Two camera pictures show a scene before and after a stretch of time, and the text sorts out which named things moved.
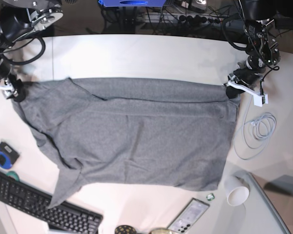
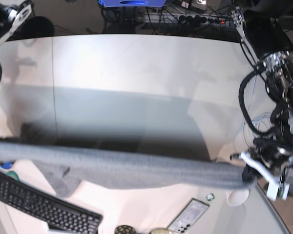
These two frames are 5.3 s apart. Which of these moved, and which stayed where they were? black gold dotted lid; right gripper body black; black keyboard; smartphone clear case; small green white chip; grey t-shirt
Moved: right gripper body black; grey t-shirt
Stayed: small green white chip; black keyboard; smartphone clear case; black gold dotted lid
